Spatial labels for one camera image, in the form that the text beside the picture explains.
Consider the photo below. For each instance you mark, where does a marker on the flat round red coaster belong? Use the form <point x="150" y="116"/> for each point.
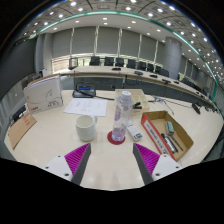
<point x="110" y="139"/>

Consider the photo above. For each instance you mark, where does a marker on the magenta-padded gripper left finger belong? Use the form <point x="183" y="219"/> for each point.
<point x="78" y="159"/>

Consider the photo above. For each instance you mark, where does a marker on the teal board eraser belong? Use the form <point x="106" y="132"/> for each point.
<point x="169" y="127"/>

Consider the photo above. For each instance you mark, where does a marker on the black desk microphone base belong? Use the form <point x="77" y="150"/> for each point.
<point x="196" y="108"/>

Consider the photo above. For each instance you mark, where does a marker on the white ceramic mug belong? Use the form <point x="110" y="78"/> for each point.
<point x="85" y="130"/>

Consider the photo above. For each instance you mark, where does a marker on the white printed carton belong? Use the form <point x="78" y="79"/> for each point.
<point x="42" y="95"/>

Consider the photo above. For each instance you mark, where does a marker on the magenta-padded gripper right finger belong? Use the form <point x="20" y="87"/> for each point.
<point x="147" y="159"/>

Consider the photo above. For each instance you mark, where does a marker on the small dark desk monitor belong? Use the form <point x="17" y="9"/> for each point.
<point x="73" y="63"/>

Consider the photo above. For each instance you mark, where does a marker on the long curved conference desk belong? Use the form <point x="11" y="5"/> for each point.
<point x="100" y="72"/>

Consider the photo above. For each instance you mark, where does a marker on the black box device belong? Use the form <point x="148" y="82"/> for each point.
<point x="18" y="113"/>

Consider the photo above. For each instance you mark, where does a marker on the open red-edged cardboard box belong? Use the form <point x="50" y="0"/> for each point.
<point x="156" y="120"/>

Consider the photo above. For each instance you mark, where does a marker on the clear plastic water bottle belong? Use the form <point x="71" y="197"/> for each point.
<point x="121" y="116"/>

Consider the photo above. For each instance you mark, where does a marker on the black clip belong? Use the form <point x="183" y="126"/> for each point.
<point x="137" y="105"/>

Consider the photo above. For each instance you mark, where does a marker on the grey round column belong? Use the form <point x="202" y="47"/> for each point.
<point x="172" y="56"/>

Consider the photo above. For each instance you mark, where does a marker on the small white printed box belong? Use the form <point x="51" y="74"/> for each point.
<point x="134" y="132"/>

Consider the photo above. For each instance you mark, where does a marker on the flat brown cardboard piece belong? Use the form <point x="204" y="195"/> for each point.
<point x="20" y="130"/>

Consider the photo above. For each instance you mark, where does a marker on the beige open tray box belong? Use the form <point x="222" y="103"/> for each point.
<point x="141" y="95"/>

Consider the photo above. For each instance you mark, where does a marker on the round ceiling lights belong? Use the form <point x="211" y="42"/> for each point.
<point x="128" y="8"/>

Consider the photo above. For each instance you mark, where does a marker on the row of black office chairs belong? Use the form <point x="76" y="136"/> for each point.
<point x="108" y="61"/>

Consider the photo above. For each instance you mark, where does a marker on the dark grey pen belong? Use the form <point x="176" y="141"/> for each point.
<point x="176" y="142"/>

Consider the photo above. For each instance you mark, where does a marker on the white paper sheet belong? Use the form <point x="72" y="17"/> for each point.
<point x="85" y="107"/>

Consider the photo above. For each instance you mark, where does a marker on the black marker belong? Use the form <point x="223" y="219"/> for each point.
<point x="167" y="143"/>

